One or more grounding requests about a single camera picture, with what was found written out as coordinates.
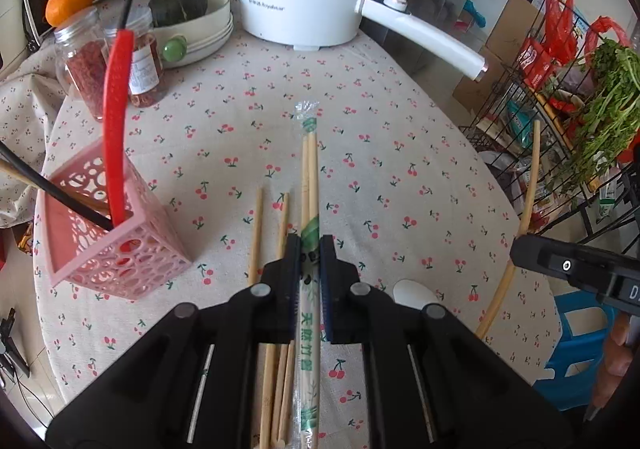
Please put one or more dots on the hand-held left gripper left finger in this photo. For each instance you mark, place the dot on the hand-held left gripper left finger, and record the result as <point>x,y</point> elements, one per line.
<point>296,289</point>

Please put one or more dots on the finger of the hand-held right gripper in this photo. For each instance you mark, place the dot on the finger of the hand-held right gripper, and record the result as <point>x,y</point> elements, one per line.
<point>550,256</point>

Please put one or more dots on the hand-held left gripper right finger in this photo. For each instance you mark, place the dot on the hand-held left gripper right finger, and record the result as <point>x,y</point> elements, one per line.
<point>325,289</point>

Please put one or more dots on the bundle of bamboo chopsticks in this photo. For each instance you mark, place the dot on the bundle of bamboo chopsticks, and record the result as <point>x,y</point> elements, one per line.
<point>256,229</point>

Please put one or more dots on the single bamboo chopstick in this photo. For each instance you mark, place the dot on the single bamboo chopstick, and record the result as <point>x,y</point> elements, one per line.
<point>17,173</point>
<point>530,179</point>

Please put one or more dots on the white plastic spoon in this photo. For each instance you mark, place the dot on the white plastic spoon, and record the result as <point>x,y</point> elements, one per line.
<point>412,291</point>

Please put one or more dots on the bamboo chopsticks pair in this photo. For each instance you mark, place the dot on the bamboo chopsticks pair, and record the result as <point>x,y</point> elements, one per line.
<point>311,179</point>

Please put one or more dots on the pink perforated utensil holder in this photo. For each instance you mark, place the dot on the pink perforated utensil holder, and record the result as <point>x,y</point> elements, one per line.
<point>125,259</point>

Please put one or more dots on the person's right hand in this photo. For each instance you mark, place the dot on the person's right hand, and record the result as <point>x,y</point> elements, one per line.
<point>620,344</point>

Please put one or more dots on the blue plastic stool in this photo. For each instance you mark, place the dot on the blue plastic stool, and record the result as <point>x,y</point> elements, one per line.
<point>575,354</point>

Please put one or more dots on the green leafy vegetable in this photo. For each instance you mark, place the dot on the green leafy vegetable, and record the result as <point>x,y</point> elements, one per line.
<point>610,104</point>

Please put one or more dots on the cherry print tablecloth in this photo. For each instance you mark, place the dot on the cherry print tablecloth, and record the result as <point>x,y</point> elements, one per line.
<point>375,129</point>

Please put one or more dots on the red plastic bag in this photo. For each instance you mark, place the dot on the red plastic bag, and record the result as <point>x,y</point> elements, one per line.
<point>555,29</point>
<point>607,26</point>

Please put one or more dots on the brown cardboard box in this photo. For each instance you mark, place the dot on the brown cardboard box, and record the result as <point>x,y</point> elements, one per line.
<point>505,29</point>

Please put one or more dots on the labelled clear spice jar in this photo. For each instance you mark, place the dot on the labelled clear spice jar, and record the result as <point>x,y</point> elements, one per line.
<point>145,69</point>

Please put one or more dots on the white dish with green knob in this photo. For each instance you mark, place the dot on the white dish with green knob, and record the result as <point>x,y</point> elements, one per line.
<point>215,29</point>

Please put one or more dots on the white electric cooking pot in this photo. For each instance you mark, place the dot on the white electric cooking pot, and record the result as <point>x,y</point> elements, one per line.
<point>300,4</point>

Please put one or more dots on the tall clear spice jar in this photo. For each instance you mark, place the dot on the tall clear spice jar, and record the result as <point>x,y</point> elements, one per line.
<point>85,64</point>

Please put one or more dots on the green kabocha pumpkin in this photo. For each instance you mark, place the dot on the green kabocha pumpkin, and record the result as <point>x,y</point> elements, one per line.
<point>177,4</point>

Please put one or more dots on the small-flower white cloth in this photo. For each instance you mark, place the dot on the small-flower white cloth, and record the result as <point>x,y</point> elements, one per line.
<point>20,104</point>

